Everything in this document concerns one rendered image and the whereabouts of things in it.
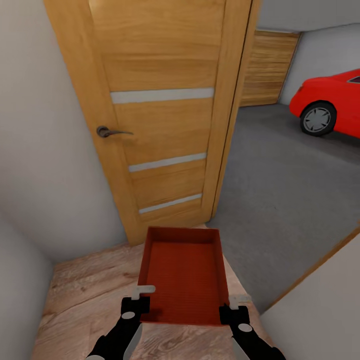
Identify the car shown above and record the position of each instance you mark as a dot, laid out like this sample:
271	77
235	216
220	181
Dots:
328	104

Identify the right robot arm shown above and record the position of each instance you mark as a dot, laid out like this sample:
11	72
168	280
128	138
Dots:
245	343

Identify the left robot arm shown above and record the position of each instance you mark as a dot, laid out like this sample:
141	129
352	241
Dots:
123	339

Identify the storage box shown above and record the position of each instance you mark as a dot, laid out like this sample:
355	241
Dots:
186	266

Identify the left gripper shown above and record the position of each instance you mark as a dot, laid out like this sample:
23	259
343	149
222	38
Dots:
143	304

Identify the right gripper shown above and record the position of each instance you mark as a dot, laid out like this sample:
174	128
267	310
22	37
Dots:
227	314

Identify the garage door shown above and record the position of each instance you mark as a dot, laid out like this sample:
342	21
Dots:
269	61

